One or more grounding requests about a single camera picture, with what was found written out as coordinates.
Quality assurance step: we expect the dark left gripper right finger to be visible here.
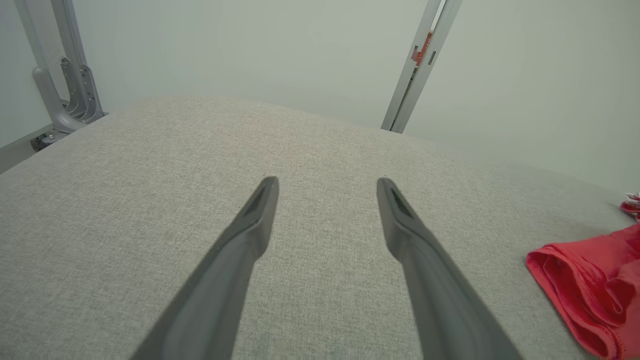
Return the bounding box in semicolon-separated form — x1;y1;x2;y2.
376;176;524;360

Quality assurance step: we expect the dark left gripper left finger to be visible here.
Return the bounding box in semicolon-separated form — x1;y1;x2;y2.
131;176;280;360

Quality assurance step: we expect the red and white garment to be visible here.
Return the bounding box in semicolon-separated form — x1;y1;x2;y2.
526;224;640;360

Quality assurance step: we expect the folded red garment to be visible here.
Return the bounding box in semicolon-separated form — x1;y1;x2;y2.
620;192;640;222

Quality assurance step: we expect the grey curved partition support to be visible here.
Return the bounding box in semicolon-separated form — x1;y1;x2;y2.
14;0;106;134

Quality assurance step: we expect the grey partition post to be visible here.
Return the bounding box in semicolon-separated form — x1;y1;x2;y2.
391;0;463;134
381;0;445;132

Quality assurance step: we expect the metal floor bracket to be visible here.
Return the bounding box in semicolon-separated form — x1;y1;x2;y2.
30;131;66;152

